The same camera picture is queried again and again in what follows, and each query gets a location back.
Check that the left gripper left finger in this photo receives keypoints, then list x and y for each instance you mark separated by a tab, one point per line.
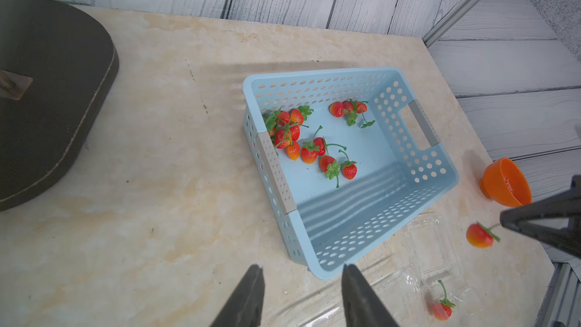
245	305

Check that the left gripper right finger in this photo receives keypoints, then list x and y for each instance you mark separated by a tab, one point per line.
362	307

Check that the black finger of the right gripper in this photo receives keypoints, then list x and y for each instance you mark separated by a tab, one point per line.
554	221

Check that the clear clamshell container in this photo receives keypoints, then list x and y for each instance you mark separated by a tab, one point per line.
405	281

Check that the red strawberry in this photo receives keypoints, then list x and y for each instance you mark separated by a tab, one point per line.
442	309
480	236

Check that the light blue plastic basket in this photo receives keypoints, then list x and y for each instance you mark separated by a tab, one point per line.
403	167

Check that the orange plastic bowl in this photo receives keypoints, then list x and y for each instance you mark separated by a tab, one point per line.
504	182

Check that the strawberry cluster left basket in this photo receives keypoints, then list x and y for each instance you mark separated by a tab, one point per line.
284	130

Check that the strawberry cluster basket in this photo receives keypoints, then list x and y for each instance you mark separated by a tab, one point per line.
284	130
350	110

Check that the strawberry cluster right basket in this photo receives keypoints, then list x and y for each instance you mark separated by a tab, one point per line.
350	110

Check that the right aluminium frame post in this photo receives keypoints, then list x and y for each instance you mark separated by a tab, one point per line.
456	13

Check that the bronze wire glass rack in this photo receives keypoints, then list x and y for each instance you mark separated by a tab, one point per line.
57	66

